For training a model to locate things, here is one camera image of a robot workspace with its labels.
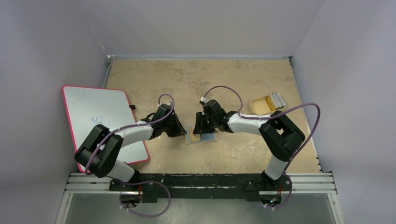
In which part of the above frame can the gold credit card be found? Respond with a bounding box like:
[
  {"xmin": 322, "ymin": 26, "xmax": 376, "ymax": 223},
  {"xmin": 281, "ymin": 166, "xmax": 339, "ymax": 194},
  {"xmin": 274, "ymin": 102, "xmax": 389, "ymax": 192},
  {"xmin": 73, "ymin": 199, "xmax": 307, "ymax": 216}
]
[{"xmin": 188, "ymin": 126, "xmax": 201, "ymax": 143}]

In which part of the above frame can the beige leather card holder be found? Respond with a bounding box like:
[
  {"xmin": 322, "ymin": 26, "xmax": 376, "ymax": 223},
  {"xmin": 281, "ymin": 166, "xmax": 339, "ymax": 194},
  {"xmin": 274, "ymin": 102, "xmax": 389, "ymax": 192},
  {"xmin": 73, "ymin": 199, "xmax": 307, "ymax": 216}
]
[{"xmin": 185, "ymin": 125, "xmax": 218, "ymax": 144}]

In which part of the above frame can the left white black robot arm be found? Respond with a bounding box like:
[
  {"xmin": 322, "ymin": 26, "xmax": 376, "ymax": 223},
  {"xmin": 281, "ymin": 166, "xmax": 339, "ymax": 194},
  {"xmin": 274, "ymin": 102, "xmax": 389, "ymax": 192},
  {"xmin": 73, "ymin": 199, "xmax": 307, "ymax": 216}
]
[{"xmin": 74, "ymin": 104, "xmax": 187, "ymax": 191}]

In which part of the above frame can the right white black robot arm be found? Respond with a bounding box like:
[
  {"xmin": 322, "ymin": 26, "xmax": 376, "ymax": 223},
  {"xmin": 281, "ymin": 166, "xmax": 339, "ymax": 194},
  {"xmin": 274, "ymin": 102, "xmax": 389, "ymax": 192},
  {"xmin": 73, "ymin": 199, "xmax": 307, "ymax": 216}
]
[{"xmin": 189, "ymin": 98, "xmax": 305, "ymax": 190}]

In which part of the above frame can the cream oval tray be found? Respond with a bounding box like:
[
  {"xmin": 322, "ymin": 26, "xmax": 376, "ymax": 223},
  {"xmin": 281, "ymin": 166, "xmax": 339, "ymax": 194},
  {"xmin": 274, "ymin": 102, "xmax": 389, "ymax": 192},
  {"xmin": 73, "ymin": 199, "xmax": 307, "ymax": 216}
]
[{"xmin": 249, "ymin": 96, "xmax": 274, "ymax": 115}]

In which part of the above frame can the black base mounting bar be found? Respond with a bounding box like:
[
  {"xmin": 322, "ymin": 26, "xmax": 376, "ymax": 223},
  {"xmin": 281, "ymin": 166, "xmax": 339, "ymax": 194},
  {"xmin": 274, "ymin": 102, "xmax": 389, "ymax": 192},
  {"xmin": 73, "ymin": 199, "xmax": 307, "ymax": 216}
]
[{"xmin": 110, "ymin": 172, "xmax": 291, "ymax": 206}]

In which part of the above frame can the white pink-framed whiteboard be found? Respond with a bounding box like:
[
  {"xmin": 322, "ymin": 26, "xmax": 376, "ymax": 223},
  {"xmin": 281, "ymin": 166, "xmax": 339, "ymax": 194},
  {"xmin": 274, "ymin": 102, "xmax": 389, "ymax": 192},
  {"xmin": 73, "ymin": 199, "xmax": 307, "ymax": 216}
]
[{"xmin": 62, "ymin": 86, "xmax": 137, "ymax": 151}]

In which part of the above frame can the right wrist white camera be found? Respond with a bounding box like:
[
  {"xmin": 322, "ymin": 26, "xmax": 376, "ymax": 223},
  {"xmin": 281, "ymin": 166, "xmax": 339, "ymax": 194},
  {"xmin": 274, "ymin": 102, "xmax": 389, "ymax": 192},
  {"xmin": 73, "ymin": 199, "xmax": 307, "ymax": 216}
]
[{"xmin": 199, "ymin": 97, "xmax": 210, "ymax": 105}]

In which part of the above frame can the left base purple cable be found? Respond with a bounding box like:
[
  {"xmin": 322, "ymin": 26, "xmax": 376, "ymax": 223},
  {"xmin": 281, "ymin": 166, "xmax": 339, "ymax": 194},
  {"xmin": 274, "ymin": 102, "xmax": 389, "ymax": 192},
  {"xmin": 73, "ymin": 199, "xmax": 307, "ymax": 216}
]
[{"xmin": 119, "ymin": 181, "xmax": 172, "ymax": 219}]

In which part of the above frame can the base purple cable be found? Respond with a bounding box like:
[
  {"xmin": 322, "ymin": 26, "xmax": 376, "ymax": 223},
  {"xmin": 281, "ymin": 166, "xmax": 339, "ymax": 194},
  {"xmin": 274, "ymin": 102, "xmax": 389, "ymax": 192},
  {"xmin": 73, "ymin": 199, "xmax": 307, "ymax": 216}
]
[
  {"xmin": 263, "ymin": 175, "xmax": 295, "ymax": 211},
  {"xmin": 119, "ymin": 181, "xmax": 172, "ymax": 219}
]

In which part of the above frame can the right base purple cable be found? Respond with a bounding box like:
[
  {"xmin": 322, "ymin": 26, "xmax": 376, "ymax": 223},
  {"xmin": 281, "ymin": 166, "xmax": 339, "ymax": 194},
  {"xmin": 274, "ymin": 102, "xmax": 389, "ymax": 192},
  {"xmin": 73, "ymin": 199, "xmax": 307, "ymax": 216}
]
[{"xmin": 263, "ymin": 175, "xmax": 295, "ymax": 211}]

